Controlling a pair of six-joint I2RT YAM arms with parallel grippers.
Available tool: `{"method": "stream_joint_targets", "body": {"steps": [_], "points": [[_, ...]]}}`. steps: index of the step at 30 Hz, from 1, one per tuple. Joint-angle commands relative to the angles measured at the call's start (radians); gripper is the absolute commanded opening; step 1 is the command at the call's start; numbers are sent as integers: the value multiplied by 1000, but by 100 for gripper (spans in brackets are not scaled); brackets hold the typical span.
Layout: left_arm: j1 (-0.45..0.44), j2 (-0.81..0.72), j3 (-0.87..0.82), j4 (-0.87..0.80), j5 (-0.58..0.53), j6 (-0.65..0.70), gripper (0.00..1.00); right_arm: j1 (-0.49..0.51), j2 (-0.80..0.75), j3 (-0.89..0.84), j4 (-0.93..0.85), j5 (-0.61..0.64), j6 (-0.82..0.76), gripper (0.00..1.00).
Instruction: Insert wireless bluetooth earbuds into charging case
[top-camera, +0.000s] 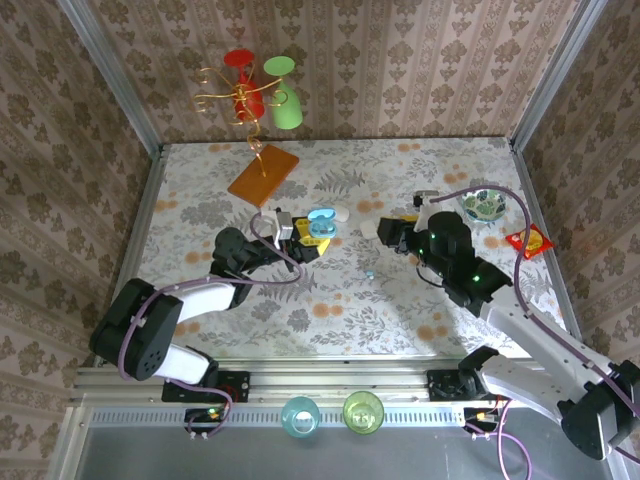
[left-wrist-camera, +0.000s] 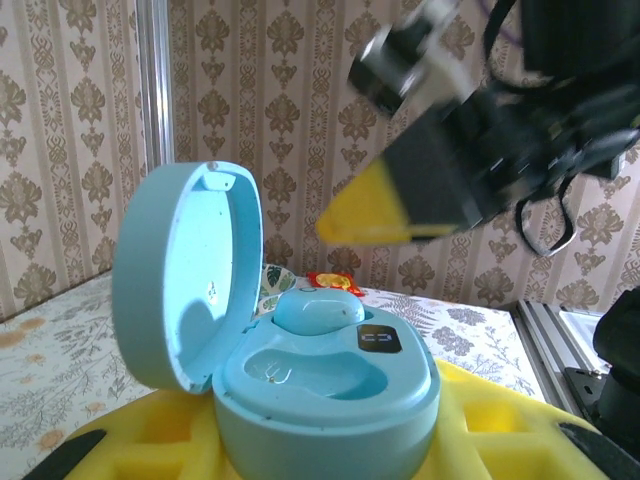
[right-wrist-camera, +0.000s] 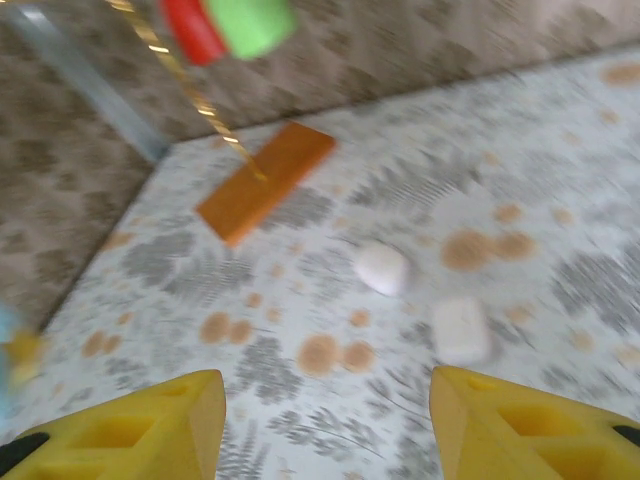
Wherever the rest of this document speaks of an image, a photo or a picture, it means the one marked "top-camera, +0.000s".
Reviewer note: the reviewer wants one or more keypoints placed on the black controller board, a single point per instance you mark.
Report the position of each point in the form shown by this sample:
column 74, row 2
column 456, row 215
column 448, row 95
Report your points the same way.
column 475, row 417
column 200, row 416

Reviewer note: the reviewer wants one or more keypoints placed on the teal plastic cup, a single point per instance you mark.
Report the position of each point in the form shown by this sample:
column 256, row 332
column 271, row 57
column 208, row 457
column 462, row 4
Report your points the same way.
column 300, row 417

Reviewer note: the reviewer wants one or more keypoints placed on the aluminium table frame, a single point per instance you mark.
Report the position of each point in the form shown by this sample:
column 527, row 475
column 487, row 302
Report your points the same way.
column 350, row 382

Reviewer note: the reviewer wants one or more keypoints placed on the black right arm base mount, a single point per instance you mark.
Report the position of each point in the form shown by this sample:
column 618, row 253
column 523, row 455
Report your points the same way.
column 440, row 385

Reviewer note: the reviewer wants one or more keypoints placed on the red snack packet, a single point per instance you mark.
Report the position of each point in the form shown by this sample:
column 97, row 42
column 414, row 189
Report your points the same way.
column 535, row 242

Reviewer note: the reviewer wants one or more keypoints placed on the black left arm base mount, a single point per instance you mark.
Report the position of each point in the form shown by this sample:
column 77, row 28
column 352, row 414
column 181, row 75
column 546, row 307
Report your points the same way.
column 240, row 385

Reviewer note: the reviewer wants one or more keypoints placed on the white rounded earbuds case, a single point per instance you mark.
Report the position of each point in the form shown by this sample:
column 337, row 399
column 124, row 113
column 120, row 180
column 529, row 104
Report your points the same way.
column 368, row 229

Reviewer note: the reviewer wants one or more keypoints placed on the white oval case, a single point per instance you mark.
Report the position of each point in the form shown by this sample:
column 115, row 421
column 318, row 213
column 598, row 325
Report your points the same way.
column 343, row 212

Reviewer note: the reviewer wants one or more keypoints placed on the green plastic wine glass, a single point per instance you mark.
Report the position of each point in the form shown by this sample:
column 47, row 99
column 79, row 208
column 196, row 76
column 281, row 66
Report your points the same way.
column 286, row 112

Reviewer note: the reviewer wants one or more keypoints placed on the green plastic cup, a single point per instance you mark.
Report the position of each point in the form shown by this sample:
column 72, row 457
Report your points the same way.
column 363, row 412

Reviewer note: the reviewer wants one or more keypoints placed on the red plastic wine glass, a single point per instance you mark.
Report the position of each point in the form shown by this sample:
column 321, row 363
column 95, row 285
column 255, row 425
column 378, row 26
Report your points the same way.
column 250, row 102

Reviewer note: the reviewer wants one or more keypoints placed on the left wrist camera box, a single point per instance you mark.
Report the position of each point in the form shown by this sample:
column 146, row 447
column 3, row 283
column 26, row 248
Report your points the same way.
column 284, row 225

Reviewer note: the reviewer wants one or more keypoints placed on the grey metal shelf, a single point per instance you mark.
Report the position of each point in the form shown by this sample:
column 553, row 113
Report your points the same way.
column 350, row 460

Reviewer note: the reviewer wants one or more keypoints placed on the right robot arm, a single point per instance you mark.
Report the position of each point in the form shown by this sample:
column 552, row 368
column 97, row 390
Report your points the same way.
column 530, row 325

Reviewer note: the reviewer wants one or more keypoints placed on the aluminium frame post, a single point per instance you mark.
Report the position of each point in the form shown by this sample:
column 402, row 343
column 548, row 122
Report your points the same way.
column 555, row 75
column 118, row 80

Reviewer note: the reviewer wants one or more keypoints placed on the leaf patterned glass bowl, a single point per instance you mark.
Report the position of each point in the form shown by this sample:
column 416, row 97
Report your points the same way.
column 482, row 210

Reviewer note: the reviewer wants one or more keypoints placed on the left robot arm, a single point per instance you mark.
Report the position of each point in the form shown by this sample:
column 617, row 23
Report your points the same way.
column 205, row 297

